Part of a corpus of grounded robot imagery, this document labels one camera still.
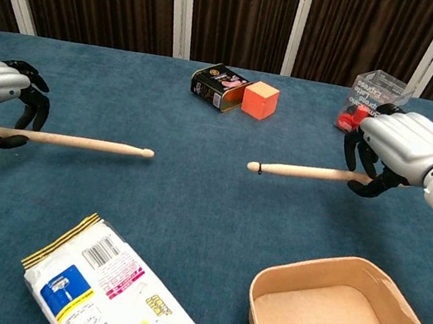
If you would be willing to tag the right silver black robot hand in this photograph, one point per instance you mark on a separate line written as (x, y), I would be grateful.
(408, 145)

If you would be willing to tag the wooden drumstick with black band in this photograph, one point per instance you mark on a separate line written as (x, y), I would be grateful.
(303, 171)

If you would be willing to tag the plain wooden drumstick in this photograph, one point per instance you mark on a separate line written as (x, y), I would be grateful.
(89, 144)

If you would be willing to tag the red coffee capsule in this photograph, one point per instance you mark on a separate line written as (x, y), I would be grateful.
(360, 115)
(344, 121)

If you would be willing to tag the clear plastic capsule box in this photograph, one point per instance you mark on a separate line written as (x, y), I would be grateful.
(376, 87)

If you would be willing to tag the orange foam cube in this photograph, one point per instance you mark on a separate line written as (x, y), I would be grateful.
(258, 102)

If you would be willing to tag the black tin can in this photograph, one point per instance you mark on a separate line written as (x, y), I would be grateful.
(213, 84)

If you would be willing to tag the blue velvet tablecloth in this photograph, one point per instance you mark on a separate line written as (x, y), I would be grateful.
(194, 191)

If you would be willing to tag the white snack bag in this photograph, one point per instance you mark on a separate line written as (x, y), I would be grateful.
(114, 291)

